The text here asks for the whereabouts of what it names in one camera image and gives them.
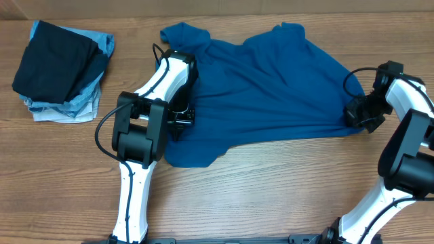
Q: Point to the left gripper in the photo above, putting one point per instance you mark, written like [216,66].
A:
[180,123]

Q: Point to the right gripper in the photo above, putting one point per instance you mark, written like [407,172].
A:
[358,115]

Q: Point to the blue polo shirt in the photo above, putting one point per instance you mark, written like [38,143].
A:
[274,86]

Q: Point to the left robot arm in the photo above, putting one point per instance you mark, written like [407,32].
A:
[143,121]

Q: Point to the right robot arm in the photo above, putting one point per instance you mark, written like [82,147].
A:
[405,173]

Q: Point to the folded white garment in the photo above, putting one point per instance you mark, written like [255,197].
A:
[82,108]

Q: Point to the folded black garment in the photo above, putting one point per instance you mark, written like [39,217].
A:
[57,64]

